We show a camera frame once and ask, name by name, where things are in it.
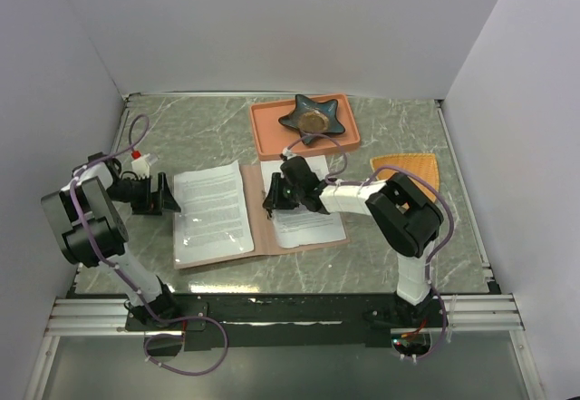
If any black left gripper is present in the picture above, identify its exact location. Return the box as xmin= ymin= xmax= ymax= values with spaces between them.
xmin=106 ymin=172 xmax=181 ymax=215

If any printed white paper sheet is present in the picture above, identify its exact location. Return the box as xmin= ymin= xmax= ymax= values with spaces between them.
xmin=173 ymin=161 xmax=255 ymax=269

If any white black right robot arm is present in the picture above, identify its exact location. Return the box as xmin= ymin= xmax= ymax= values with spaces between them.
xmin=263 ymin=156 xmax=444 ymax=327

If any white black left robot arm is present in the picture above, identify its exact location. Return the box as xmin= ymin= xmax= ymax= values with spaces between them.
xmin=41 ymin=152 xmax=181 ymax=329

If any orange rectangular tray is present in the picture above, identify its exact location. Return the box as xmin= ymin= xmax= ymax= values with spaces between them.
xmin=249 ymin=93 xmax=361 ymax=161

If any dark blue star dish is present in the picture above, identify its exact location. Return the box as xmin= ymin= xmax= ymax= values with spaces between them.
xmin=278 ymin=94 xmax=345 ymax=146

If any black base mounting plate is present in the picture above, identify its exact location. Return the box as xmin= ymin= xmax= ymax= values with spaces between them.
xmin=125 ymin=293 xmax=447 ymax=351

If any orange woven rattan basket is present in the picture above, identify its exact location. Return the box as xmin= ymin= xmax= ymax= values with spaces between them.
xmin=370 ymin=152 xmax=440 ymax=191

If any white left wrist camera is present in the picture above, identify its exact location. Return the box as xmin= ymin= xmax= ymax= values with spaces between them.
xmin=130 ymin=150 xmax=158 ymax=179

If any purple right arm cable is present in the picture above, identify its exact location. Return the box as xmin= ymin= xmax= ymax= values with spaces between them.
xmin=285 ymin=132 xmax=455 ymax=310

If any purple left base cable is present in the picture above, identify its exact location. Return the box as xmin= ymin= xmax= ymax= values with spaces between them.
xmin=143 ymin=317 xmax=229 ymax=377

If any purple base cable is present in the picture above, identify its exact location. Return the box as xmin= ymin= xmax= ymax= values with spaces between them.
xmin=143 ymin=317 xmax=229 ymax=377
xmin=398 ymin=299 xmax=454 ymax=365

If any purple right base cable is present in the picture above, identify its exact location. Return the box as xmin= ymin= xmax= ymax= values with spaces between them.
xmin=398 ymin=299 xmax=454 ymax=365

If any aluminium frame rail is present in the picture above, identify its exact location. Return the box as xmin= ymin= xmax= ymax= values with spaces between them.
xmin=44 ymin=295 xmax=525 ymax=337

